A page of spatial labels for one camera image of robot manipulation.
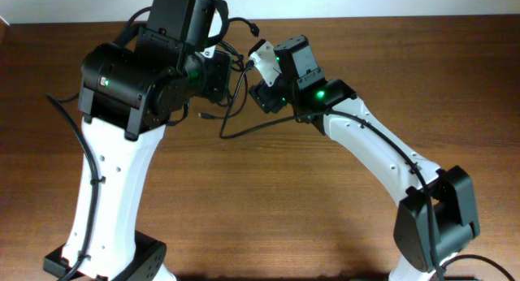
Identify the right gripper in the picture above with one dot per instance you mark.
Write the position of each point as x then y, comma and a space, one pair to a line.
264, 99

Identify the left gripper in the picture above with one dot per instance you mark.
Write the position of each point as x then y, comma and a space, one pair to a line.
222, 88

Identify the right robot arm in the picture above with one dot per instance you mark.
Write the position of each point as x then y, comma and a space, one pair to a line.
437, 215

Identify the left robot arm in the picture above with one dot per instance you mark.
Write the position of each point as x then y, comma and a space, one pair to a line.
130, 88

